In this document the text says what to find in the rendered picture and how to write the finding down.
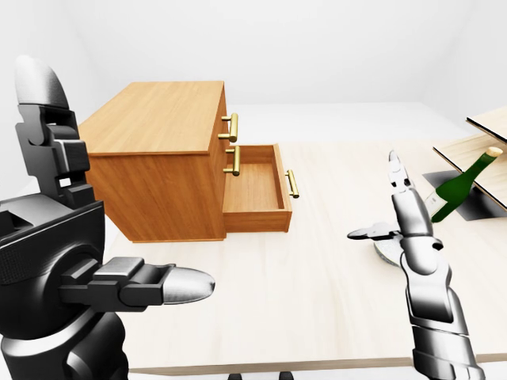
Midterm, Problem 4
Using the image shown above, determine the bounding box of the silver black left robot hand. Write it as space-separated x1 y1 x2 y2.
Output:
0 54 217 342

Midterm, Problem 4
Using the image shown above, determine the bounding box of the open wooden drawer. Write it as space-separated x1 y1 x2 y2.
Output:
221 143 294 235

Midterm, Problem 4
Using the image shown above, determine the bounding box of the wooden cabinet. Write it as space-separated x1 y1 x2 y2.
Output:
78 81 230 244

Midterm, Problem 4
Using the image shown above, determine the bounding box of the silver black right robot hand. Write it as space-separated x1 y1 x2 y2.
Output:
347 149 467 336

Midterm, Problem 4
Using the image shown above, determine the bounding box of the shut wooden drawer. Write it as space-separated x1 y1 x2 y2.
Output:
208 82 231 167
213 134 228 211

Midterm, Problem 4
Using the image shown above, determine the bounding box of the brass drawer handle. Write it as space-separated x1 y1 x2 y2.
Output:
222 145 242 177
285 169 301 200
218 112 240 143

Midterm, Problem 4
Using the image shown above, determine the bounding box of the black bowl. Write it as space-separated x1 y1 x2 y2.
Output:
372 239 404 268

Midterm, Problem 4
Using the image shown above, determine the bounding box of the green wine bottle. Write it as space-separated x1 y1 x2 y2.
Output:
425 146 505 224

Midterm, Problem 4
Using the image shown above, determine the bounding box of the wooden wine rack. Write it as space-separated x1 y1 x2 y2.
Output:
421 105 507 222

